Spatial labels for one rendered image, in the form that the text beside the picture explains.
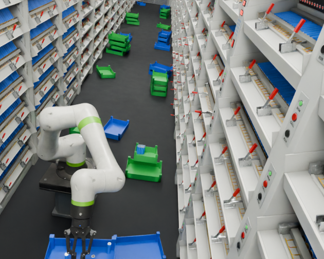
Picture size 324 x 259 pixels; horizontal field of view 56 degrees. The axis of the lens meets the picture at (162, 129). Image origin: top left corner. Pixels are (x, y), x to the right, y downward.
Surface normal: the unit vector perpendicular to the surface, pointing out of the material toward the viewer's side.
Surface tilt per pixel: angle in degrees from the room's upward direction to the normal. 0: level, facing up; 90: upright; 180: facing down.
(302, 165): 90
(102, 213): 0
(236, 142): 18
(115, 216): 0
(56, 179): 2
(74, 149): 86
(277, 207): 90
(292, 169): 90
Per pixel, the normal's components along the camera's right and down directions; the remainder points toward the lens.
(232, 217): -0.16, -0.85
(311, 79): -0.99, -0.15
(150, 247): 0.15, -0.85
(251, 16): -0.02, 0.51
